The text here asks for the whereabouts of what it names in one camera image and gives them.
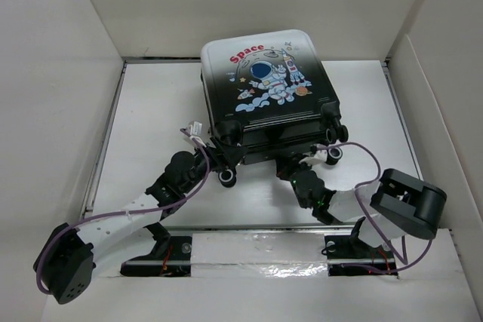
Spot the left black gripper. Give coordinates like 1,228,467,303
180,136,246,194

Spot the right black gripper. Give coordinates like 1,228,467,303
275,152,314,189

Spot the black space-print kids suitcase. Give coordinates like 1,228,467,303
201,29,349,165

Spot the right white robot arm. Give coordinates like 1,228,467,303
275,148,448,256

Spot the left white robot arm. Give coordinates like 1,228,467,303
33,136,248,305

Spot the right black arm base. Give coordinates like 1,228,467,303
321,217,396,277

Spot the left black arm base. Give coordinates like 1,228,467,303
120,223,192,278

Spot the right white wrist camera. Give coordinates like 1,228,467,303
298,145,334,167

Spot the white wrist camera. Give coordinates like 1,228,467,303
183,121,207,147
298,145,334,167

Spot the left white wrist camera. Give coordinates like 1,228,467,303
183,121,207,147

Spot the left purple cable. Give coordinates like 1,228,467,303
34,127,211,295

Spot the silver metal rail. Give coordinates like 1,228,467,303
122,254,386,268

